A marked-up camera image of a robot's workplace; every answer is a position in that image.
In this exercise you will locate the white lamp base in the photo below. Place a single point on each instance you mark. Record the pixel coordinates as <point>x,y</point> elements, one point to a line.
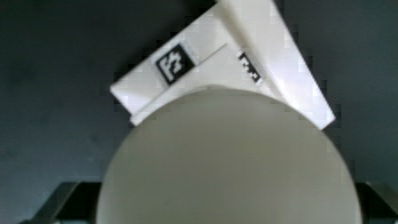
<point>231,52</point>

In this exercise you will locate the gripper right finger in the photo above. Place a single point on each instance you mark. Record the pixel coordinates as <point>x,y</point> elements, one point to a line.
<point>378,203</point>

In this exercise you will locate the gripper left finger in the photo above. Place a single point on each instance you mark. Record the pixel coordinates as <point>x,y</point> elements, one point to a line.
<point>69,205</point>

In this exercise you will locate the white lamp bulb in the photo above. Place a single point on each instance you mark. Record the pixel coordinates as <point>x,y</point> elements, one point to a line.
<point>227,163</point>

